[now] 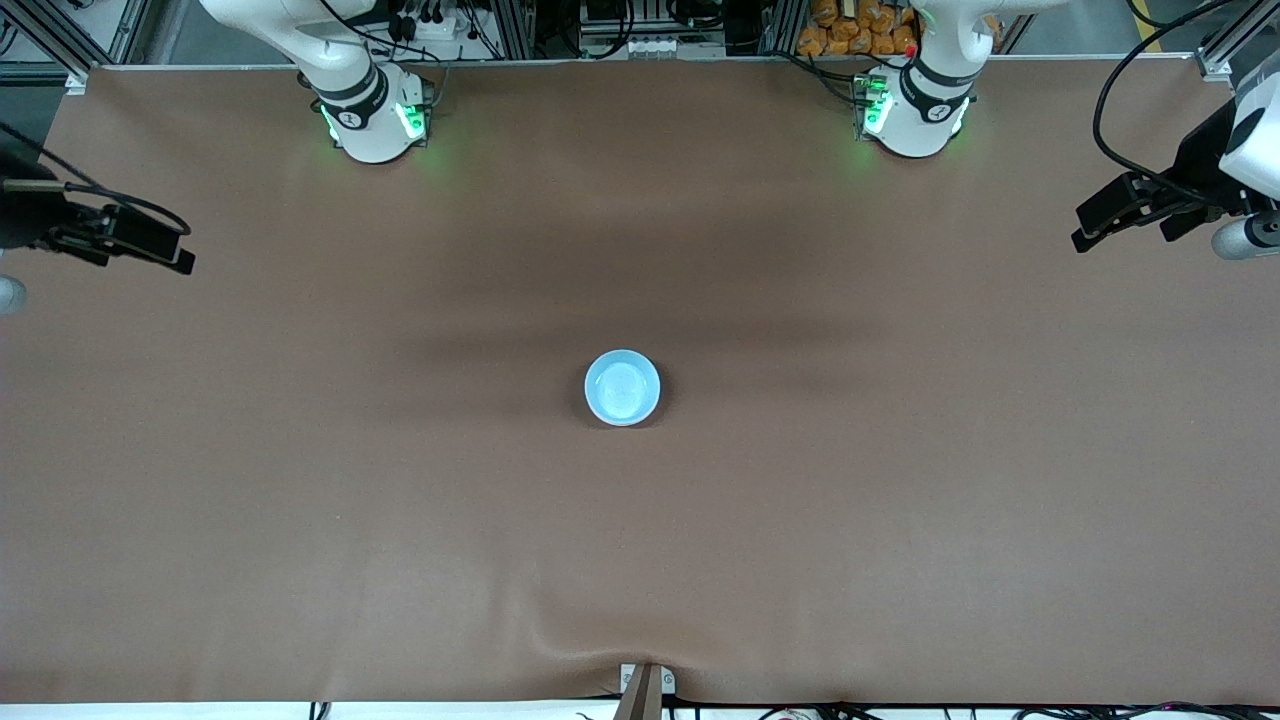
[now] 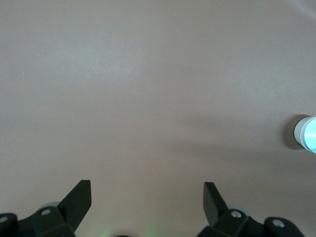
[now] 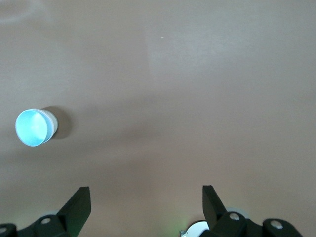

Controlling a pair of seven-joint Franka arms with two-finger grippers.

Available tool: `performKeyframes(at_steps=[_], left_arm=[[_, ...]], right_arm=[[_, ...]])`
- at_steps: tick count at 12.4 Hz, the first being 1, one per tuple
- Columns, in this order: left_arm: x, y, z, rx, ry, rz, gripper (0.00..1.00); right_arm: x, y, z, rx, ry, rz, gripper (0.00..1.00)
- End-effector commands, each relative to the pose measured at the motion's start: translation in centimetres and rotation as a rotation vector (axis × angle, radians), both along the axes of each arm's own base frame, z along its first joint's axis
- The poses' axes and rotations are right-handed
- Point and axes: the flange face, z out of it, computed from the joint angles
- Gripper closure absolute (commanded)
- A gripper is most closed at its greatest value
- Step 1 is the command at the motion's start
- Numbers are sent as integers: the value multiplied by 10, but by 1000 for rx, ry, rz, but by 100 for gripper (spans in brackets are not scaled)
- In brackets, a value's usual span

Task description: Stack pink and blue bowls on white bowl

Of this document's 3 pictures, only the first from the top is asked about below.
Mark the blue bowl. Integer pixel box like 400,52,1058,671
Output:
584,348,662,428

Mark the orange netted bag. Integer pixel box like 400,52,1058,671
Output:
797,0,926,58

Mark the white power strip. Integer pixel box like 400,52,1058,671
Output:
385,0,473,43

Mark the grey electronics box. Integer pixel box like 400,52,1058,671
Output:
578,0,693,58

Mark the brown table cover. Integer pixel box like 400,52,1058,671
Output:
0,60,1280,706

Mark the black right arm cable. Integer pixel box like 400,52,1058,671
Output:
0,120,193,237

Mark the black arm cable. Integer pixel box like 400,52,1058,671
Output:
0,120,193,237
1092,0,1236,201

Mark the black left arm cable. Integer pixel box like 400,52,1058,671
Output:
1092,0,1236,201

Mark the aluminium frame post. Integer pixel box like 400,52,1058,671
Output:
1195,0,1280,81
0,0,101,93

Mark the metal table clamp bracket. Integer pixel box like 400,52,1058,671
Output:
618,662,677,720

